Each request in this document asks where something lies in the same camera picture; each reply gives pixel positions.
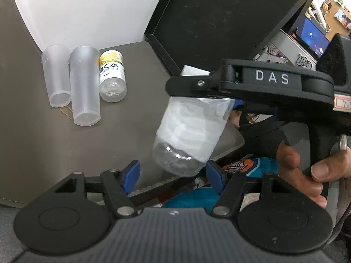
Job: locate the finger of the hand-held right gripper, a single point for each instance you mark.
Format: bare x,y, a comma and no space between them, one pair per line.
257,110
189,85

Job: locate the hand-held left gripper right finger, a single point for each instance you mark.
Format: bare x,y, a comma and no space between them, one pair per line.
214,177

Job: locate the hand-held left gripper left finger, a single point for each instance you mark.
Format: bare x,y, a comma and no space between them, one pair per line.
132,176

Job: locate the clear bottle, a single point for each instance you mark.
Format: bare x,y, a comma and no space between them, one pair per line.
186,131

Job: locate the tall frosted plastic cup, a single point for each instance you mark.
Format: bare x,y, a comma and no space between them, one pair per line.
83,87

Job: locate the short frosted plastic cup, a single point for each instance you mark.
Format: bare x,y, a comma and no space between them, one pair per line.
56,74

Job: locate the person's right hand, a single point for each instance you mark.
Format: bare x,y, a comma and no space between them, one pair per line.
299,180

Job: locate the teal and orange cloth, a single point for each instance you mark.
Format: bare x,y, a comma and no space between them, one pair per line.
192,197

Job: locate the white box with stickers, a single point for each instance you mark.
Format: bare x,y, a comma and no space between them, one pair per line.
285,48

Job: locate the computer monitor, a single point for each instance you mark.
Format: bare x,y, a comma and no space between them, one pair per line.
312,37

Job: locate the black shallow tray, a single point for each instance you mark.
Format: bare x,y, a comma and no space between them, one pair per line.
219,16

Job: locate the yellow label drink bottle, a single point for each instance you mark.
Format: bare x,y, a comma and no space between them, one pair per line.
112,72

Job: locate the tan rubber band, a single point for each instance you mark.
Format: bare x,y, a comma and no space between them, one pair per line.
67,113

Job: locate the framed photo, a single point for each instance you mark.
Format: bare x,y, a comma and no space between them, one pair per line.
343,19

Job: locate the grey leather desk mat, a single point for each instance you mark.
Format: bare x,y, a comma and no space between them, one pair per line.
33,148

